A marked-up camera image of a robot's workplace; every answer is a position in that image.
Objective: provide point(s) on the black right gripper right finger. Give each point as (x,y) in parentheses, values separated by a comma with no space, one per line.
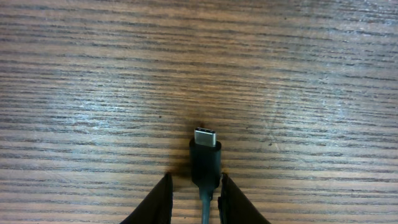
(235,207)

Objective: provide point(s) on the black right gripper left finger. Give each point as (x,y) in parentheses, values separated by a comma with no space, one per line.
(156,208)

